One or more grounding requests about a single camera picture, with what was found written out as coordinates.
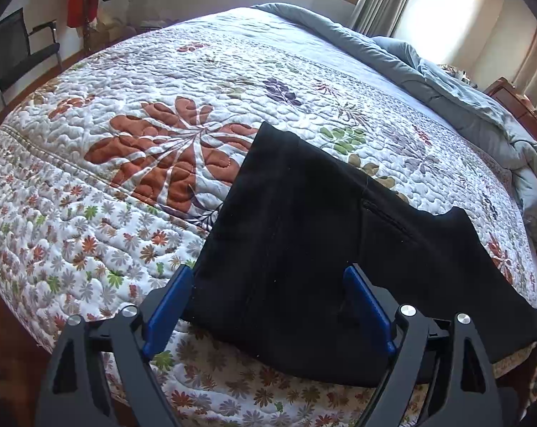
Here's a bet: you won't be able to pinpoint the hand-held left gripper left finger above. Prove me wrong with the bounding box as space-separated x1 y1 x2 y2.
36 264 194 427

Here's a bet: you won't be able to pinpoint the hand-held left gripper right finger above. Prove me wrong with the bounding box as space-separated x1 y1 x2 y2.
343 264 505 427

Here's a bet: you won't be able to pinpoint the black pants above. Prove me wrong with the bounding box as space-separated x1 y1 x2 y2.
182 121 537 388

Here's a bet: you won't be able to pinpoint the grey-blue duvet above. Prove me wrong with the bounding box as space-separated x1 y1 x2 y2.
251 2 537 247

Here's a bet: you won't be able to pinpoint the floral quilted bedspread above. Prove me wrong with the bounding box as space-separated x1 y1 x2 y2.
0 6 537 427

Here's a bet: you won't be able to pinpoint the wooden headboard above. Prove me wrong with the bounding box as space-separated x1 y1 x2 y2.
484 77 537 154

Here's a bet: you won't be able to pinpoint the black mesh chair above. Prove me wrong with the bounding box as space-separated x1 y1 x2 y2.
0 9 63 101

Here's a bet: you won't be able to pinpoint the wooden coat rack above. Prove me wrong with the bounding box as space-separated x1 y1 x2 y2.
59 0 123 52

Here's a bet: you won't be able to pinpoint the red bag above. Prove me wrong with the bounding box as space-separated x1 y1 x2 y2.
67 0 99 28

